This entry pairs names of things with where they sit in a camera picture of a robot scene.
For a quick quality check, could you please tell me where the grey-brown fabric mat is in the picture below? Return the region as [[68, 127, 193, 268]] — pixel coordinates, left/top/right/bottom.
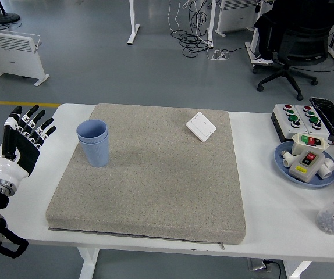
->
[[45, 103, 247, 245]]

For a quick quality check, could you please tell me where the blue round plate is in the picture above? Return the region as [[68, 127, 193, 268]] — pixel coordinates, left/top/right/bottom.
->
[[273, 141, 334, 189]]

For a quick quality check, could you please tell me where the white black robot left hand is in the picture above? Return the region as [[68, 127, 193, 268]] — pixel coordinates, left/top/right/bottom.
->
[[0, 104, 57, 187]]

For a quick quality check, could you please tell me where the white panel heater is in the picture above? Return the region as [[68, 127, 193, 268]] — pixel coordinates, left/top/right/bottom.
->
[[0, 28, 51, 86], [215, 0, 261, 37]]

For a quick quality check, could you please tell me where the power strip under table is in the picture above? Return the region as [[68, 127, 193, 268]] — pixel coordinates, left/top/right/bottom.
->
[[247, 257, 284, 274]]

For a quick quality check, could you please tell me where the beige red-black switch box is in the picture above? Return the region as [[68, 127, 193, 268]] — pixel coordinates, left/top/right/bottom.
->
[[288, 150, 326, 184]]

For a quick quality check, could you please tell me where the white pipe fitting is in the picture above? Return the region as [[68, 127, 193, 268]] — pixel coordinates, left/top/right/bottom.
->
[[318, 156, 334, 180], [280, 149, 295, 169]]

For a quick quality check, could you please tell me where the person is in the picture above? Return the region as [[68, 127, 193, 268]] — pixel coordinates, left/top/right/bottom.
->
[[250, 0, 334, 65]]

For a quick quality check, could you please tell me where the white green-red button station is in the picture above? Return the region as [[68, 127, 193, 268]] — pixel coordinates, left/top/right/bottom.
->
[[290, 133, 331, 156]]

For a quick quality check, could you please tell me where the white floor cable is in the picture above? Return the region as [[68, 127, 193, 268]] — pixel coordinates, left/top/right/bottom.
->
[[206, 49, 231, 62]]

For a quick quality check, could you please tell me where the white desk leg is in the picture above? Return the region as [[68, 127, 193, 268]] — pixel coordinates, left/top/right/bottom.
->
[[206, 0, 217, 49], [127, 0, 141, 46]]

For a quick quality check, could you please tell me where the white table leg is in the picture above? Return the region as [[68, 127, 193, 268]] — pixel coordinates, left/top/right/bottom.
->
[[77, 248, 100, 279], [283, 260, 313, 279]]

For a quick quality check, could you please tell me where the blue ribbed plastic cup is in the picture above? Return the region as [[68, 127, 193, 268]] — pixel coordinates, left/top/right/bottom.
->
[[78, 134, 110, 168], [76, 119, 109, 140]]

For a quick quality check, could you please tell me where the black floor cable bundle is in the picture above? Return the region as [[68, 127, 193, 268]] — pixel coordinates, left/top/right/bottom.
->
[[171, 0, 214, 58]]

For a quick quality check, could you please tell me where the black office chair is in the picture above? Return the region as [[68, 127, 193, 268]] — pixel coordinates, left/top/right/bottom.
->
[[257, 22, 334, 101]]

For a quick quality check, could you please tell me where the black fan stand base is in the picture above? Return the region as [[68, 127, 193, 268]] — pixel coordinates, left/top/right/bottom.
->
[[0, 0, 22, 24]]

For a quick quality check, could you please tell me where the white wall switch plate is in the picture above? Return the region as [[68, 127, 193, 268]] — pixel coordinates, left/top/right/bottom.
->
[[185, 111, 217, 143]]

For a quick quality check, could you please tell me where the white four-button control box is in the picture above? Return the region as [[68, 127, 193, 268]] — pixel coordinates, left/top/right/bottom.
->
[[296, 103, 331, 142], [271, 103, 312, 144]]

